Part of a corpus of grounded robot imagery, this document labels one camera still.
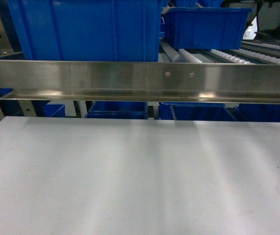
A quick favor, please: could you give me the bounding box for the blue bin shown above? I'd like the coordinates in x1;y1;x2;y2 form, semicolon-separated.
43;104;66;118
233;104;280;122
85;101;148;119
158;102;237;121

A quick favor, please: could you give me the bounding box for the lower blue bin centre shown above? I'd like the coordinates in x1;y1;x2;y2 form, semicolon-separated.
85;101;148;119

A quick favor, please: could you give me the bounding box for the lower blue bin left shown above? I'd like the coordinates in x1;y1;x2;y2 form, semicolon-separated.
43;104;66;118

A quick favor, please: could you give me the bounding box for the medium blue plastic crate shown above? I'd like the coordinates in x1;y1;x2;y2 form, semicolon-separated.
164;7;252;50

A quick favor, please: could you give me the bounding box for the lower blue bin far right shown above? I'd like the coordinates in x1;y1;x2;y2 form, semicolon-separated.
233;104;280;122

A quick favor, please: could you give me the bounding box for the large blue plastic crate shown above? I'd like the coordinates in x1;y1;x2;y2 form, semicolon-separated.
7;0;167;62

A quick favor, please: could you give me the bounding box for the white roller conveyor rack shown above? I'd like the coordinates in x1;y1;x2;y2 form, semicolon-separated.
159;39;280;65

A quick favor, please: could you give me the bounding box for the black mesh office chair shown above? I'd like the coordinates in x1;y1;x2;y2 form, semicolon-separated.
249;0;280;40

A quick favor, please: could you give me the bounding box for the stainless steel shelf rail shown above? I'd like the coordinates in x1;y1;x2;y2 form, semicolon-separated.
0;60;280;104

